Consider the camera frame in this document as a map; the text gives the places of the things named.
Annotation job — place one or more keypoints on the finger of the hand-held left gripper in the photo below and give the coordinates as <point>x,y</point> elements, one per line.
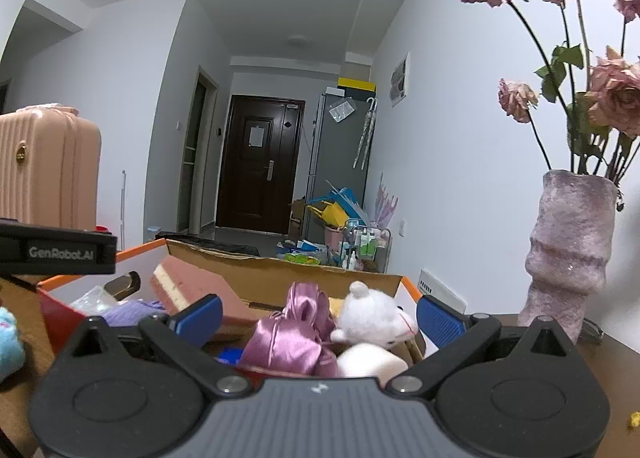
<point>122,285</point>

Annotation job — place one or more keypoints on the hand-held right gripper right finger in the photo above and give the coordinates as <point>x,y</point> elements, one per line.
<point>440,323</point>

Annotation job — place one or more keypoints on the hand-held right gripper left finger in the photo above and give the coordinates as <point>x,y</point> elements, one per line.
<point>200,320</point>

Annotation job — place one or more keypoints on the pink layered sponge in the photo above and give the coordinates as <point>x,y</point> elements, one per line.
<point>200,278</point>

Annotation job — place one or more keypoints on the blue round tin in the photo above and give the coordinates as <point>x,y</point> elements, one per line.
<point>230,355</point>

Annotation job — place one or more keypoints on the white plush toy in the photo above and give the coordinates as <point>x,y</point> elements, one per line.
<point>372,315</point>

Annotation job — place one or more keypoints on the white round puff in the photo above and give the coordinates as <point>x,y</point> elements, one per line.
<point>370,363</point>

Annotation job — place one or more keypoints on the purple satin scrunchie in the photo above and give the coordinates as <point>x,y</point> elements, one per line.
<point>285,338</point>

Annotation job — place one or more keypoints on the red cardboard box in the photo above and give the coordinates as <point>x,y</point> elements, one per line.
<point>325,270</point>

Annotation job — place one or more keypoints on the clear water jug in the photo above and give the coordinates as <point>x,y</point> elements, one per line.
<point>152,234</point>

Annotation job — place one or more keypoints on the pink ribbed small suitcase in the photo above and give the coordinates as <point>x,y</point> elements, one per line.
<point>50,173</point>

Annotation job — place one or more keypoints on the blue star plush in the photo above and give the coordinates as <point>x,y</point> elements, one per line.
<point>10,343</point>

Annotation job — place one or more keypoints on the green and white bottles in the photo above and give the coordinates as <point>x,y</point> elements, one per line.
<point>367,243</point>

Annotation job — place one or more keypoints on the green snack bag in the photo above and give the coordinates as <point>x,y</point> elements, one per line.
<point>300,256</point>

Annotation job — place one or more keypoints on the pink plastic hangers bundle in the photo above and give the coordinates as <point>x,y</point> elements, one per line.
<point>385,203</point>

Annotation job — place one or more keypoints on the pink bucket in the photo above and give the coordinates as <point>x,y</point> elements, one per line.
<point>334,237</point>

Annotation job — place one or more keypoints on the brown cardboard box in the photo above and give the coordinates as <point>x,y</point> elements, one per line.
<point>297,218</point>

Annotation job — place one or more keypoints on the pink textured vase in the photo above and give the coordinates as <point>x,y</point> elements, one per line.
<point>565,248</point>

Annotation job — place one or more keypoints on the dark brown door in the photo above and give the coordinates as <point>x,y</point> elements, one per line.
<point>250,178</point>

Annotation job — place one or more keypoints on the yellow plastic dustpan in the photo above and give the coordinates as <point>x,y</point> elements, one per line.
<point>330,215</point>

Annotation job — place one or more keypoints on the blue plastic rack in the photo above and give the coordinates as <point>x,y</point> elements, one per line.
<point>337,195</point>

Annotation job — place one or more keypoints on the grey refrigerator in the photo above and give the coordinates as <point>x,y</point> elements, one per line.
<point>335,158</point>

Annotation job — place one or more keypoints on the clear folded umbrella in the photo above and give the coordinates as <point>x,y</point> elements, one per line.
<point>366,133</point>

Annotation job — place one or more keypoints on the scattered yellow flower bits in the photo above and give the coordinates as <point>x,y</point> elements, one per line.
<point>634,419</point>

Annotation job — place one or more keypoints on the clear plastic bag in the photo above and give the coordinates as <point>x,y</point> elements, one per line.
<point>341,111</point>

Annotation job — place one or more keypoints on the yellow and black box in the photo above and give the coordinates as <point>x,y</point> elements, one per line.
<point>357,86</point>

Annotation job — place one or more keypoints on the bunch of dried pink roses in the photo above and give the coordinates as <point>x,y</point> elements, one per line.
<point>615,93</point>

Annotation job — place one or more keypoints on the round ceiling lamp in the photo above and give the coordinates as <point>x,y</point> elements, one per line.
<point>300,40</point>

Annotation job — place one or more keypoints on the white wall vent box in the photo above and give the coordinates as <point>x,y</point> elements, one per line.
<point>440,290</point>

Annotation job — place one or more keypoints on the white wall outlet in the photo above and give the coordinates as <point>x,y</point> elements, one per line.
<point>401,228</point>

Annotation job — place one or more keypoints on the side doorway frame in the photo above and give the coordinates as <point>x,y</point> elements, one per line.
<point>197,148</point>

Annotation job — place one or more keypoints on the white wall panel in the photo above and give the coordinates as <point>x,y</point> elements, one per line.
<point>400,79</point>

